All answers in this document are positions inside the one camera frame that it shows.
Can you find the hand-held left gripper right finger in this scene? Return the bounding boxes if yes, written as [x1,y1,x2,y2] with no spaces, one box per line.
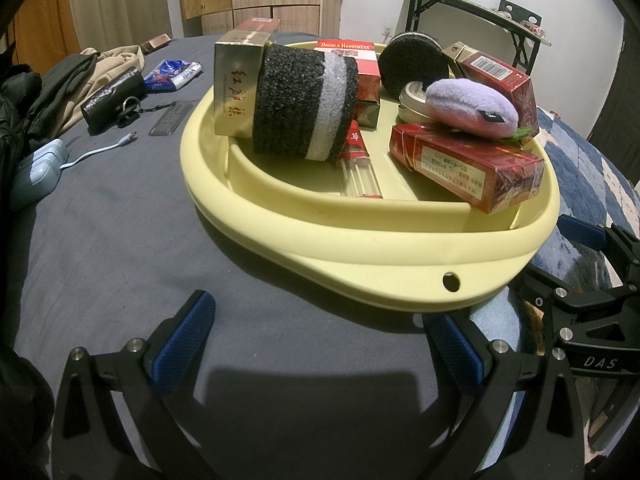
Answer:
[422,310,586,480]

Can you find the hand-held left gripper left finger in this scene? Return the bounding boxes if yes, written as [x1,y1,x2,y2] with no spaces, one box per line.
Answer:
[51,290,217,480]

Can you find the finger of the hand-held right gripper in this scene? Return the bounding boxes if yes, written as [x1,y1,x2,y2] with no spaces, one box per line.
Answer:
[509,264,640,356]
[556,214,640,286]

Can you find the red cigarette carton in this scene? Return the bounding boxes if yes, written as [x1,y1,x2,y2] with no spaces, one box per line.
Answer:
[442,41,540,138]
[389,122,545,216]

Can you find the yellow plastic basin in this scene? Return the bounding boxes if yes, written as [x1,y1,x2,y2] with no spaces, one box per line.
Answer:
[180,42,561,311]

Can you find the purple plush puff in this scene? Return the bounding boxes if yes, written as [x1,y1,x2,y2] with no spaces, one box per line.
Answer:
[424,78,519,139]

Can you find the black foam cylinder grey stripe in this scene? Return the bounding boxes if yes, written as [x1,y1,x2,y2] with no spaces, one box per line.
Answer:
[251,44,360,164]
[377,31,449,102]

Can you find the red and gold carton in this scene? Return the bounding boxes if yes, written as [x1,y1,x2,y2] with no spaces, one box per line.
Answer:
[214,16,281,139]

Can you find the red box yellow lettering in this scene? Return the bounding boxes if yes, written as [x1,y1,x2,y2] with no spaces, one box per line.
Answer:
[314,39,382,129]

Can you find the blue checkered plush blanket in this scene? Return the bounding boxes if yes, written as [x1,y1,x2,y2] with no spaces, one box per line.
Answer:
[530,105,640,311]

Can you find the dark wooden door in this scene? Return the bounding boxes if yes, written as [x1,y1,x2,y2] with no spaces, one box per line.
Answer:
[590,15,640,176]

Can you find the round metal tin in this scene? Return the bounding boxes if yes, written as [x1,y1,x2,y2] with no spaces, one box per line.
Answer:
[398,80,451,124]

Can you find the grey comb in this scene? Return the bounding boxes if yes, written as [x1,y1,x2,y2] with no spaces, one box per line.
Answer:
[148,101,195,137]

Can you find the black key pouch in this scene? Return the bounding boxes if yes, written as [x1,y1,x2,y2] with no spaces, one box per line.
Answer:
[81,66,148,134]

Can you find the blue tissue packet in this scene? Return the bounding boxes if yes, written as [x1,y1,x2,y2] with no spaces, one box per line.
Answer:
[144,59,203,94]

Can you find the dark green clothes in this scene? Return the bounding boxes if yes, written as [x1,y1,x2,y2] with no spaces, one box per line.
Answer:
[0,52,98,141]

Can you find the beige clothes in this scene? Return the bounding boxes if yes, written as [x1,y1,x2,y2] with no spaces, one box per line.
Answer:
[75,46,147,92]

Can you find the small copper box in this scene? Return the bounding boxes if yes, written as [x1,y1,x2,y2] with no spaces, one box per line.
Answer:
[139,34,173,54]

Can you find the beige curtain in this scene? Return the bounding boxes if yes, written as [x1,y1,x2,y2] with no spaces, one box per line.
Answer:
[67,0,173,51]

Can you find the orange wooden door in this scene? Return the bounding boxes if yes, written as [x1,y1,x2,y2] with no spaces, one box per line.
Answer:
[10,0,81,61]

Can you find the light blue charging cable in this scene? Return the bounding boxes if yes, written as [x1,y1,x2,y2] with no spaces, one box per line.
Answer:
[61,131,138,171]

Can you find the light blue charger with cable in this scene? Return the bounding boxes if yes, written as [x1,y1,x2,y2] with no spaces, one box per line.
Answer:
[9,139,69,212]

